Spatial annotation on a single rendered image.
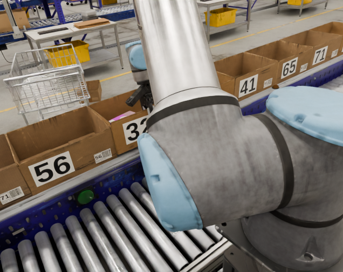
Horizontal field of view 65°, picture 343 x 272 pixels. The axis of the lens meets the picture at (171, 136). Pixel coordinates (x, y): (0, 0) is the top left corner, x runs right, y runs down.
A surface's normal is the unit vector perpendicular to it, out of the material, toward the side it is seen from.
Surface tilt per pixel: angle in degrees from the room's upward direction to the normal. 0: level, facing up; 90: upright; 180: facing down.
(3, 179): 90
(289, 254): 69
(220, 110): 45
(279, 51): 90
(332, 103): 6
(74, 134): 90
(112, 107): 84
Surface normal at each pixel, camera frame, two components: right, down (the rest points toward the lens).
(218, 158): 0.11, -0.26
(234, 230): -0.07, -0.84
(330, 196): 0.11, 0.58
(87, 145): 0.59, 0.42
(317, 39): -0.81, 0.37
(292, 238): -0.39, 0.20
